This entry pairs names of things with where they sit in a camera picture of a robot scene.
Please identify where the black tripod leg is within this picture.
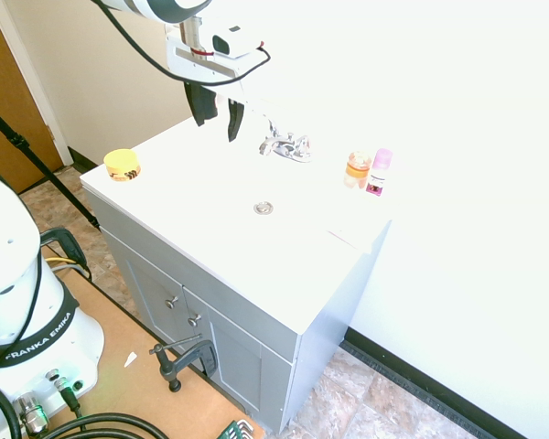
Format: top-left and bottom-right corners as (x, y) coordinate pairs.
(0, 96), (102, 230)

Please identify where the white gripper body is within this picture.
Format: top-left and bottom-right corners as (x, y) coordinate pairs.
(165, 23), (272, 100)

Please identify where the chrome sink faucet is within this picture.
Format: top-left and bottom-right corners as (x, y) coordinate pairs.
(257, 117), (313, 164)

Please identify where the thick black cable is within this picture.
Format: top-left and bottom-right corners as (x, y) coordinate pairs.
(0, 372), (170, 439)

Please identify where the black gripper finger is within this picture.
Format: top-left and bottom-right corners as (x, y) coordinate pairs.
(226, 97), (246, 143)
(183, 80), (219, 128)

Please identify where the wooden base board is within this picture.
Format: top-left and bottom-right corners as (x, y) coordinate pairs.
(36, 244), (267, 439)

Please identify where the grey vanity cabinet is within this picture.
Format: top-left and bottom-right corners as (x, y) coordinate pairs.
(84, 188), (391, 434)

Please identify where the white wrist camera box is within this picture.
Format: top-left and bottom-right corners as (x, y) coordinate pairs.
(210, 24), (263, 59)

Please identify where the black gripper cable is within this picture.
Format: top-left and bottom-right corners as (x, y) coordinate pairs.
(91, 0), (273, 88)

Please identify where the brown wooden door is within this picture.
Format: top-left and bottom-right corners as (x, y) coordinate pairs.
(0, 0), (65, 195)

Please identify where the yellow round jar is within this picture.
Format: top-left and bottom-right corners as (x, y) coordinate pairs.
(102, 148), (142, 183)

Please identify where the green hex key holder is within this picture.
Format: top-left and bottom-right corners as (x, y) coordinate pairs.
(217, 419), (255, 439)

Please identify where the orange soap bottle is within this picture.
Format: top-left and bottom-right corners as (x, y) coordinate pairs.
(342, 150), (372, 190)

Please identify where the black metal C-clamp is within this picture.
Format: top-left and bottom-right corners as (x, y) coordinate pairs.
(148, 333), (219, 393)

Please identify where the black wall baseboard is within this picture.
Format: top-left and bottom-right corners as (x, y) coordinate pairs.
(339, 327), (529, 439)

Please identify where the white sink countertop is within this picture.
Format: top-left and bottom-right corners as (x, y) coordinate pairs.
(79, 113), (393, 336)

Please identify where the pink capped small bottle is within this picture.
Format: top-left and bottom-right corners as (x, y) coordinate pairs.
(364, 147), (393, 198)

